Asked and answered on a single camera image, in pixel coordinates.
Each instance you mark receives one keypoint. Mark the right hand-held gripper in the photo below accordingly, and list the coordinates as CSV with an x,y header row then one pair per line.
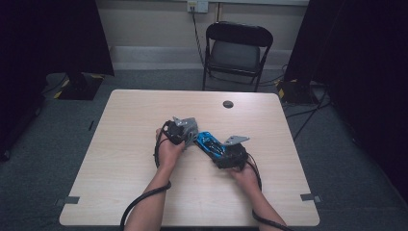
x,y
234,157

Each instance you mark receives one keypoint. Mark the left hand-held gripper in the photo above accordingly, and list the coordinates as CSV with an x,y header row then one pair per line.
x,y
175,131

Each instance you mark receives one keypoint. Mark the blue and black toy car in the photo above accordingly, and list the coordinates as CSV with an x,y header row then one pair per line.
x,y
207,141

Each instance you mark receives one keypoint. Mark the person's left hand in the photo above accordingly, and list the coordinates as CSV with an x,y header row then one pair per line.
x,y
168,154

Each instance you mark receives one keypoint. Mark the person's right hand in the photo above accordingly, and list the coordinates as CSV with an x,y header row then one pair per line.
x,y
248,178

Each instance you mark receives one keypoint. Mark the grey round table grommet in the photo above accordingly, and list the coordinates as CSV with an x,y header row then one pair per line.
x,y
228,104

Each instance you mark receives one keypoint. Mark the grey tape strip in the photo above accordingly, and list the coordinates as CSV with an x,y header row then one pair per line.
x,y
309,197
69,200

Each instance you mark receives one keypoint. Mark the black stand base yellow tape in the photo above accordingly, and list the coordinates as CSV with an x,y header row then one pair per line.
x,y
295,93
80,88

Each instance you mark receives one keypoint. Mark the black folding chair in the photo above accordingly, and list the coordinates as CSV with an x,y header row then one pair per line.
x,y
235,54

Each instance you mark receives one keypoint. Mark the black curtain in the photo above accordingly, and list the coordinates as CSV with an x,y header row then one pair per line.
x,y
362,64
48,35

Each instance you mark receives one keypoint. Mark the white wall socket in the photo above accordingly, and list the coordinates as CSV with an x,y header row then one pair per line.
x,y
198,5

